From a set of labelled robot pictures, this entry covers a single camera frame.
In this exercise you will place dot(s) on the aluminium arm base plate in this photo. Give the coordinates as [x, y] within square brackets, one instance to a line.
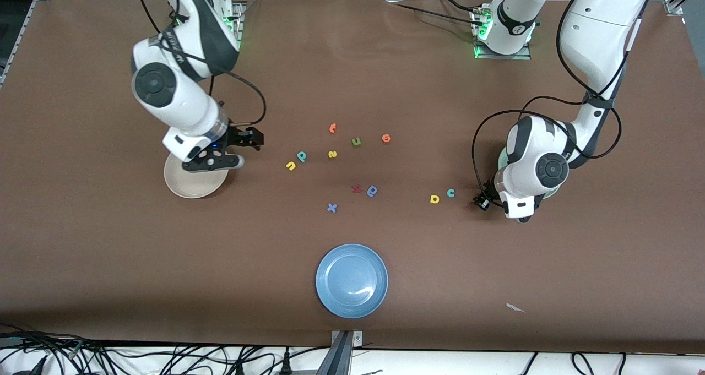
[512, 57]
[238, 31]

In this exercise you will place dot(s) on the white paper scrap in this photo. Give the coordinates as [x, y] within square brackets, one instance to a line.
[513, 307]

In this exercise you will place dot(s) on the black power plug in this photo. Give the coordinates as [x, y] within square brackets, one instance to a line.
[286, 365]

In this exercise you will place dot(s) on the blue foam letter a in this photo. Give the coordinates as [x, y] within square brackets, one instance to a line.
[372, 191]

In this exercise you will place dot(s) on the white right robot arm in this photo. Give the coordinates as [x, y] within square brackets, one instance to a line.
[187, 105]

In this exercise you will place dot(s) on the brown table cover sheet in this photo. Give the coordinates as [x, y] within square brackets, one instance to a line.
[110, 254]

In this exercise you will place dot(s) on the silver angle bracket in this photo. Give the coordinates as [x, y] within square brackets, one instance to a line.
[358, 339]

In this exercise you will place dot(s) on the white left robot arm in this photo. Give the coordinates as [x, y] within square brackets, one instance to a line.
[600, 33]

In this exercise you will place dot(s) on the dark aluminium strut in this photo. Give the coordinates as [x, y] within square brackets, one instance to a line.
[337, 359]

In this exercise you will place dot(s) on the pale green round plate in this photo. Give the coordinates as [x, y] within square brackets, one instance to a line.
[502, 159]

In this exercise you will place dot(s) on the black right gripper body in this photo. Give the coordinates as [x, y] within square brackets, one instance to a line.
[240, 136]

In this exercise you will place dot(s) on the beige round plate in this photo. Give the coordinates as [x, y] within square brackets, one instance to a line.
[190, 185]

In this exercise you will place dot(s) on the blue round plate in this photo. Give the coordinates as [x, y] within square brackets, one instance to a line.
[351, 281]

